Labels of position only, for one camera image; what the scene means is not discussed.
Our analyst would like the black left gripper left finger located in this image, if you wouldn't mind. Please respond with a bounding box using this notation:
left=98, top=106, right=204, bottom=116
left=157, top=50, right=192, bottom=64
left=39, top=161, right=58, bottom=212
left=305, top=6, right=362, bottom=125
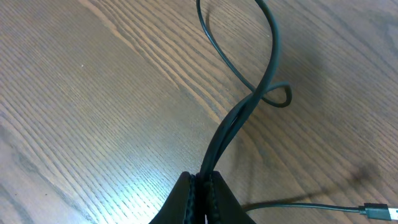
left=149, top=172, right=196, bottom=224

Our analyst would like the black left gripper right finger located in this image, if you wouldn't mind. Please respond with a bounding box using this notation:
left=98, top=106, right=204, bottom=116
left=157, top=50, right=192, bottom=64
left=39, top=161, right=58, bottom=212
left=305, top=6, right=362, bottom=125
left=206, top=171, right=255, bottom=224

